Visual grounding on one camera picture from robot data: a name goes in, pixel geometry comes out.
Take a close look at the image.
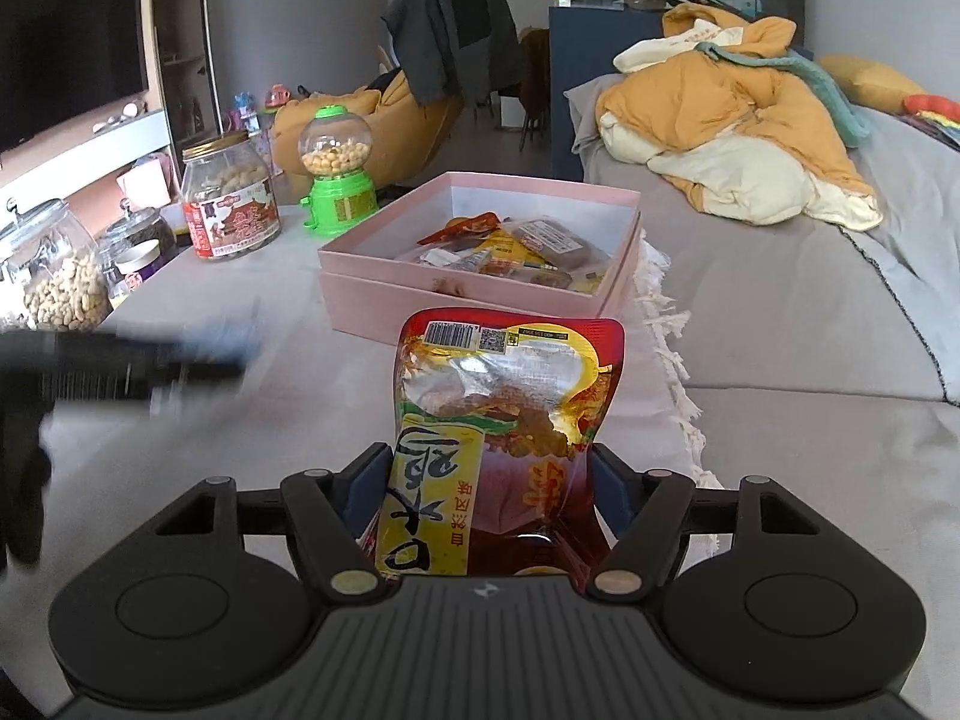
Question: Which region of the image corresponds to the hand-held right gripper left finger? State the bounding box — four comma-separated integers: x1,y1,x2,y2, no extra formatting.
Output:
154,442,392,607

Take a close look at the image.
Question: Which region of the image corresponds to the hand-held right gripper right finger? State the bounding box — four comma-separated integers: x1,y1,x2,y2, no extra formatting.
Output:
589,442,811,605

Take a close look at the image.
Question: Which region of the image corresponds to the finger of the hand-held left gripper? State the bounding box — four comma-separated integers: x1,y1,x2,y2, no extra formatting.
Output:
150,317,265,400

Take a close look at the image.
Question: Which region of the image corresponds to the red snack pouch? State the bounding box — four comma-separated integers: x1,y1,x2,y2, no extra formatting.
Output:
373,307,628,580

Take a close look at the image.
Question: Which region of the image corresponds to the pink cardboard box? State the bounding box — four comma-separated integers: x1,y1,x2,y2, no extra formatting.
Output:
316,170,644,336

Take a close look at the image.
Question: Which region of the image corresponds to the brown snack packet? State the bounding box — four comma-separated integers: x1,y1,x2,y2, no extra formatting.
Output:
510,217,611,272

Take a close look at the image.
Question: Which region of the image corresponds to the yellow snack packet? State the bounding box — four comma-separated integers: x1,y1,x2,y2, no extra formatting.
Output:
478,231,552,272

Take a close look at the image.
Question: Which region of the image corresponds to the orange red snack packet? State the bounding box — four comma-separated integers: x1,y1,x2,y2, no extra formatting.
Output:
418,211,503,246

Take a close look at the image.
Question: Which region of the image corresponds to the glass jar of peanuts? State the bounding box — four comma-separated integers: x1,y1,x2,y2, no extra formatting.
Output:
0,198,115,334

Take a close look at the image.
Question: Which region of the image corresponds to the purple jar with white lid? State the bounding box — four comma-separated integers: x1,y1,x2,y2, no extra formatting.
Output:
112,240,164,295

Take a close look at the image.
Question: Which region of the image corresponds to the red label plastic jar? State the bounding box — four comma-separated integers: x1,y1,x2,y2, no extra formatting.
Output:
181,130,283,263

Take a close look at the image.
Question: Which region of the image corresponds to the glass jar with dark contents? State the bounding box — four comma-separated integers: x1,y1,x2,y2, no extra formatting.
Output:
97,205,179,295

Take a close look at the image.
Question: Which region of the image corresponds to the pink tissue box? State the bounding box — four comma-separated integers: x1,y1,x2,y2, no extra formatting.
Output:
115,153,173,212

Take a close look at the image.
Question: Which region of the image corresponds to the green candy dispenser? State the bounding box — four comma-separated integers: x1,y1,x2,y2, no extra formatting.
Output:
298,106,380,240

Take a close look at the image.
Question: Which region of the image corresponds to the grey sofa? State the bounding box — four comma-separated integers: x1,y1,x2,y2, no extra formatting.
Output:
564,73,960,691

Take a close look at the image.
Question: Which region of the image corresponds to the yellow bean bag chair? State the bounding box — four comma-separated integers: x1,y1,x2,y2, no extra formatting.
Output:
268,70,467,190

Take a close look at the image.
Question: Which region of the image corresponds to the beige shelf cabinet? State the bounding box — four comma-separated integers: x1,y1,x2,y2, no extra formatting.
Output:
145,0,220,160

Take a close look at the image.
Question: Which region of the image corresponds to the black television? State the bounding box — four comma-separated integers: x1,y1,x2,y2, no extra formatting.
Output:
0,0,149,156

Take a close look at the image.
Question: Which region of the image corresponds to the yellow and cream duvet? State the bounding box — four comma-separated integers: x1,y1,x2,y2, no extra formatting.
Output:
595,3,886,231

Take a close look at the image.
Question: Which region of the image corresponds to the dark hanging jacket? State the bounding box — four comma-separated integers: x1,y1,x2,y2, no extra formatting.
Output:
381,0,527,107

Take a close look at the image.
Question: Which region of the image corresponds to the dark blue cabinet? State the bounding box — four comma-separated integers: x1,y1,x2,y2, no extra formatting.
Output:
547,5,681,182

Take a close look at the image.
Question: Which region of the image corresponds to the brown chair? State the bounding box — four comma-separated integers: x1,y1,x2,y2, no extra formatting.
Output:
520,28,554,145

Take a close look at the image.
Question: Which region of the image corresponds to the teal towel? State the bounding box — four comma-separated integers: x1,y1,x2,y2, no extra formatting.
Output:
696,40,872,151

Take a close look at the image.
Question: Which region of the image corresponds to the yellow pillow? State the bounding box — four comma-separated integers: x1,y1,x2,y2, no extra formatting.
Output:
816,53,932,116

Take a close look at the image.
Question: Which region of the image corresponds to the colourful striped pillow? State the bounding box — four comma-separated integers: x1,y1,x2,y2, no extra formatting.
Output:
902,93,960,137

